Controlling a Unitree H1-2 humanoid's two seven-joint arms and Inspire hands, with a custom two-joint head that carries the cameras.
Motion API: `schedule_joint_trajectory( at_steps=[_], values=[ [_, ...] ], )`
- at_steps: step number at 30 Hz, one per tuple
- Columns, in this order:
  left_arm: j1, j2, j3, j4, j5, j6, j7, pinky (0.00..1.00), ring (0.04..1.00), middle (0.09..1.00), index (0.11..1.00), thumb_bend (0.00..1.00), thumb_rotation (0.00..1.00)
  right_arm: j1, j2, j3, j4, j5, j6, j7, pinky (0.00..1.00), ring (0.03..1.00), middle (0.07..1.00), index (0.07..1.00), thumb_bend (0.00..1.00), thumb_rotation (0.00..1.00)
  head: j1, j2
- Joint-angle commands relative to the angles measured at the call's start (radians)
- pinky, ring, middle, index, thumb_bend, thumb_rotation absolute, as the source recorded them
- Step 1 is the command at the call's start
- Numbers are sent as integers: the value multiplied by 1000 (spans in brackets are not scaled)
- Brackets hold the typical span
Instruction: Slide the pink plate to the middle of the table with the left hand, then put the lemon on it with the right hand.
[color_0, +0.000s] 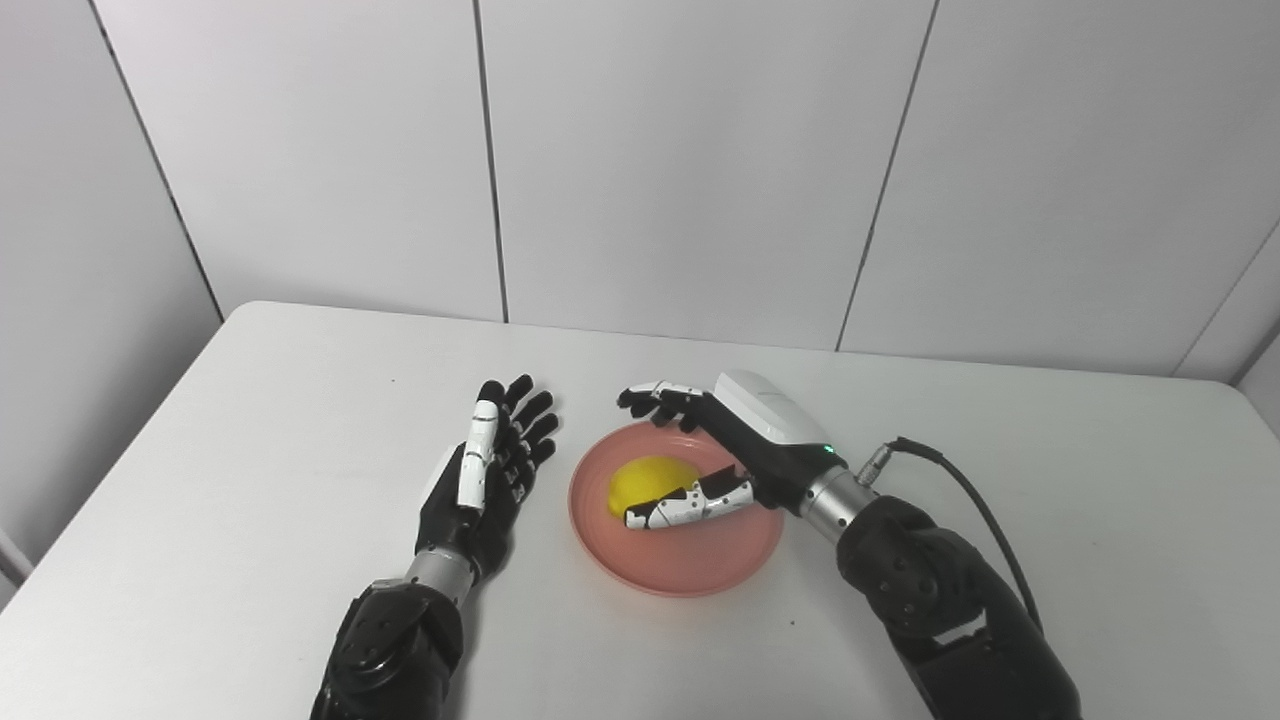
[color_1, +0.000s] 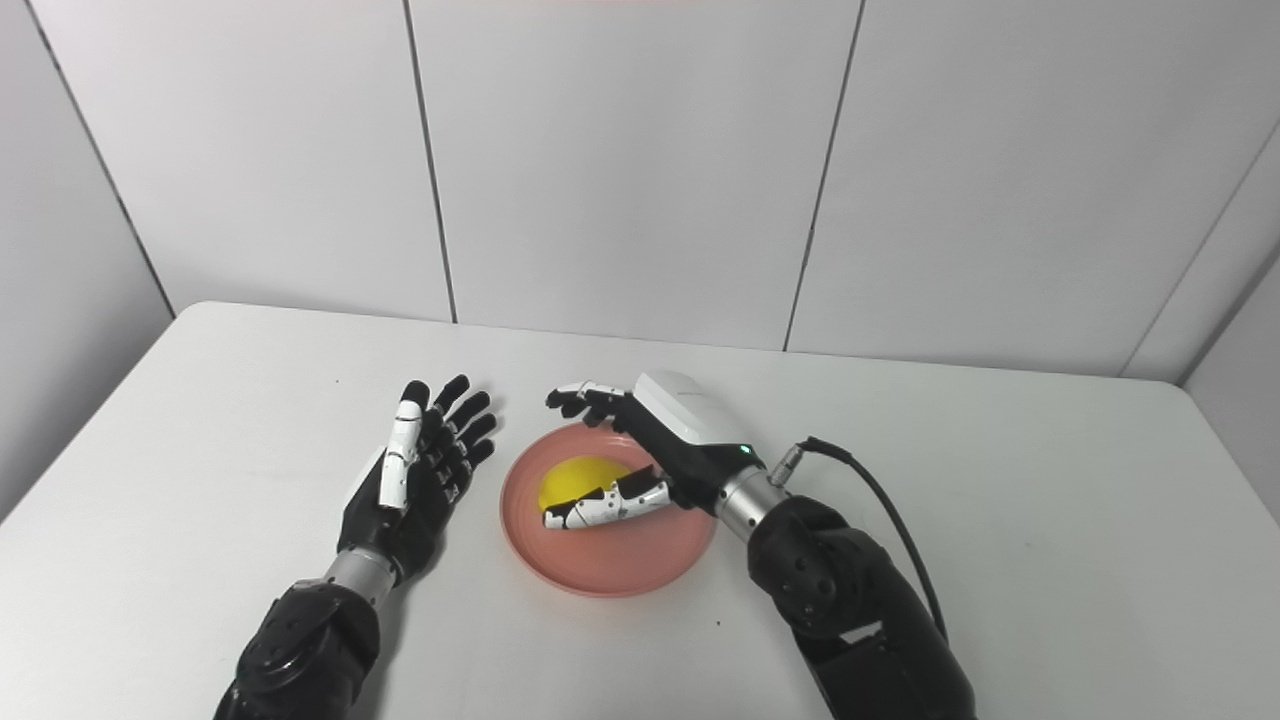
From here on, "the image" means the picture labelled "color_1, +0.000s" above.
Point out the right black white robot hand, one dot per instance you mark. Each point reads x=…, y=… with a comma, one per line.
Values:
x=690, y=430

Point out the pink plastic plate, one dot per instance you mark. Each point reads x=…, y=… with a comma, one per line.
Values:
x=620, y=560

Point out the yellow lemon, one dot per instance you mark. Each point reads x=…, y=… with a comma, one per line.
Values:
x=580, y=480

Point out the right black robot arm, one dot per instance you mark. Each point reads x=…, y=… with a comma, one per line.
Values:
x=850, y=610

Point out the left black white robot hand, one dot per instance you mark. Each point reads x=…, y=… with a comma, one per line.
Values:
x=420, y=510

